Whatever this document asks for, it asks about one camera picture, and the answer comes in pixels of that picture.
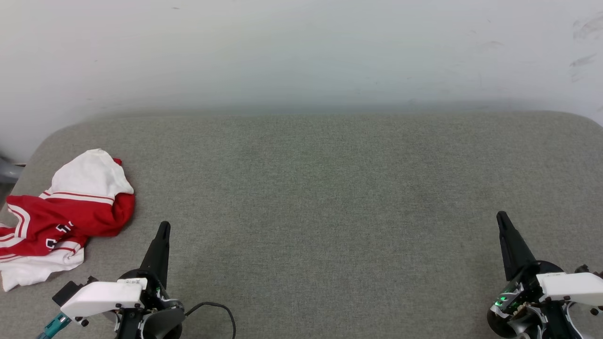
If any red and white jersey shirt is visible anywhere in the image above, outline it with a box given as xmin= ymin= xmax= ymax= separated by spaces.
xmin=0 ymin=149 xmax=136 ymax=292

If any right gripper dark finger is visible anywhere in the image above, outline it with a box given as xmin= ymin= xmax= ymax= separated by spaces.
xmin=496 ymin=211 xmax=538 ymax=282

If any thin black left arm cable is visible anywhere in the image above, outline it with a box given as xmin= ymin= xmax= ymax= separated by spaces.
xmin=185 ymin=302 xmax=236 ymax=339

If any grey metal frame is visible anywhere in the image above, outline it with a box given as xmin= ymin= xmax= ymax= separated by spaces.
xmin=0 ymin=155 xmax=25 ymax=204

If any left camera teal plug cable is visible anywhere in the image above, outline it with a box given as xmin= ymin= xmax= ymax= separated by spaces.
xmin=37 ymin=313 xmax=71 ymax=339

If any grey fabric sofa cushion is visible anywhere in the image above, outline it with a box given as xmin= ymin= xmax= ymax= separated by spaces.
xmin=0 ymin=111 xmax=603 ymax=339

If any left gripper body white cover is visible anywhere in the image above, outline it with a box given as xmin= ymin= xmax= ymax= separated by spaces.
xmin=60 ymin=269 xmax=184 ymax=339

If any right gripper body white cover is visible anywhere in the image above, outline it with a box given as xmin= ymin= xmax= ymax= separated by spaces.
xmin=487 ymin=260 xmax=603 ymax=339

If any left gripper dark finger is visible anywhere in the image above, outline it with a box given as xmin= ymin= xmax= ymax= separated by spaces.
xmin=139 ymin=221 xmax=171 ymax=289

